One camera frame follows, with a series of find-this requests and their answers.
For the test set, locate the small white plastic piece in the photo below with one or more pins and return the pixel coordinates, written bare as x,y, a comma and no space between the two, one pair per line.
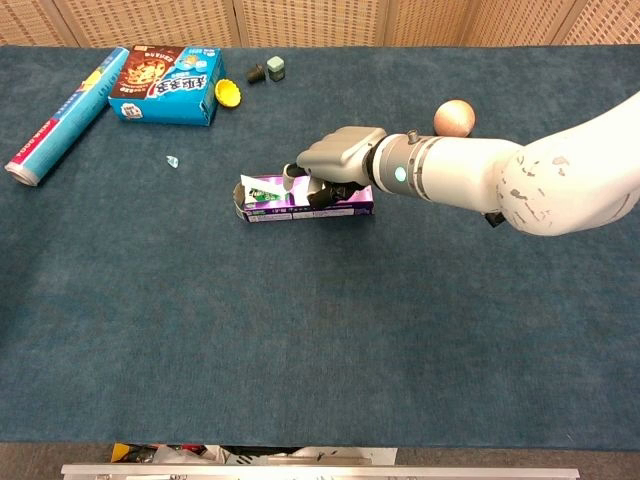
173,162

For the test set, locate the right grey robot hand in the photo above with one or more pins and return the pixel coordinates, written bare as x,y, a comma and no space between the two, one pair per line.
340,155

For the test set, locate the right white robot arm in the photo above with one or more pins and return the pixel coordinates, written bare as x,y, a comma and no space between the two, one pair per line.
475,165

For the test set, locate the yellow bottle cap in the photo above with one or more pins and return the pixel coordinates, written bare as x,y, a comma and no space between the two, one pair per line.
228,93

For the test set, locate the wicker folding screen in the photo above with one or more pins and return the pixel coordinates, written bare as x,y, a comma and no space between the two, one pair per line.
310,22

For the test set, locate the blue cookie box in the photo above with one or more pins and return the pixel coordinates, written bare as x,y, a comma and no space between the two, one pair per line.
170,90

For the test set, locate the white plastic bag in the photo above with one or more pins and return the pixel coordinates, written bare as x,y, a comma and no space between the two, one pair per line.
350,455

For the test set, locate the small pale green cube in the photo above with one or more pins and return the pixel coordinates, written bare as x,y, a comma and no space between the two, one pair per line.
275,68

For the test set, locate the purple toothpaste box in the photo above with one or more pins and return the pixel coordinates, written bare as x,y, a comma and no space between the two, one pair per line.
300,212

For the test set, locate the yellow packet under table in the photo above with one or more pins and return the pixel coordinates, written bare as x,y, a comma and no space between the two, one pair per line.
122,452

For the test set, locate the dark brown stopper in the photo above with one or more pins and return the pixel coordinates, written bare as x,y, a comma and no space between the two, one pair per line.
255,74

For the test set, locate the tan wooden ball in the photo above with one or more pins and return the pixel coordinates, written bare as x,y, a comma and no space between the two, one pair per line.
454,117

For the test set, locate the blue foil roll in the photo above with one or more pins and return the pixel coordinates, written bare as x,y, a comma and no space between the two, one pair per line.
65,115

